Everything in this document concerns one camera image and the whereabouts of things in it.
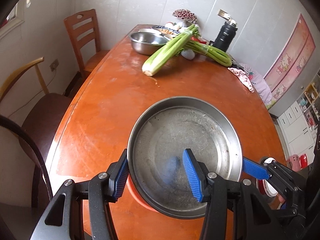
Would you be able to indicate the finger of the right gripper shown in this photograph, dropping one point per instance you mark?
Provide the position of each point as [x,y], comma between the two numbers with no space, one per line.
[255,170]

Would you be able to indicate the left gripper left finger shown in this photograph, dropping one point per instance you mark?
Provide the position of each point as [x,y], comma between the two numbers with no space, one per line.
[118,177]

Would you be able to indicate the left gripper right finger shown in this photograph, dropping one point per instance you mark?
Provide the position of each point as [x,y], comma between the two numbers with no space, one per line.
[196,177]

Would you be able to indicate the orange pig-face plate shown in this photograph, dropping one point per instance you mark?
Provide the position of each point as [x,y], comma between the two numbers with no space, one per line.
[137,197]

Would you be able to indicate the steel pan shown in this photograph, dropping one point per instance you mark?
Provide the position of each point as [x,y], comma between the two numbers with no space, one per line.
[166,143]

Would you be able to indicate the red instant noodle cup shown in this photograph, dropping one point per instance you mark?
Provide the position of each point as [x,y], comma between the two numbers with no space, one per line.
[263,186]

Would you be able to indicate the white drawer cabinet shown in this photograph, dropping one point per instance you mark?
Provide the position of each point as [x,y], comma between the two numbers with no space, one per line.
[299,123]

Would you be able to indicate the pink child garment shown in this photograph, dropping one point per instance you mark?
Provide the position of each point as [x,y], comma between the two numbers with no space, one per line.
[259,84]

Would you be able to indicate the dark seat armchair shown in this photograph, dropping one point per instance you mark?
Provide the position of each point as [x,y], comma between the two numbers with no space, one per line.
[41,125]

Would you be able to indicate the pink patterned cloth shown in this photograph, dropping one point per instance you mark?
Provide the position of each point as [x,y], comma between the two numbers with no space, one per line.
[243,78]

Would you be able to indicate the foam-netted fruit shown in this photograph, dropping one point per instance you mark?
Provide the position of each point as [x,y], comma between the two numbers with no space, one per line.
[188,54]

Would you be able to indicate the hello kitty pink door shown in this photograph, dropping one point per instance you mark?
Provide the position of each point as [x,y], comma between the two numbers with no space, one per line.
[290,62]

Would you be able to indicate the large celery bunch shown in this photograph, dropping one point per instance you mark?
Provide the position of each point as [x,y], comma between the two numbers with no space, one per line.
[159,58]

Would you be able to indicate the steel bowl far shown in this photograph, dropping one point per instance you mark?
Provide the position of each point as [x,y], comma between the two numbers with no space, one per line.
[147,43]

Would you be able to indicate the black thermos bottle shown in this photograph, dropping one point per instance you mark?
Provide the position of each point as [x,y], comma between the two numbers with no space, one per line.
[226,33]

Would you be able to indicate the blue patterned dish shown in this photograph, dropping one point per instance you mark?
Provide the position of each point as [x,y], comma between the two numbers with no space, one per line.
[165,30]

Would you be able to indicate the red wooden chair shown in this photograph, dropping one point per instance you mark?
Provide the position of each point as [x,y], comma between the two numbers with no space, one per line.
[82,28]

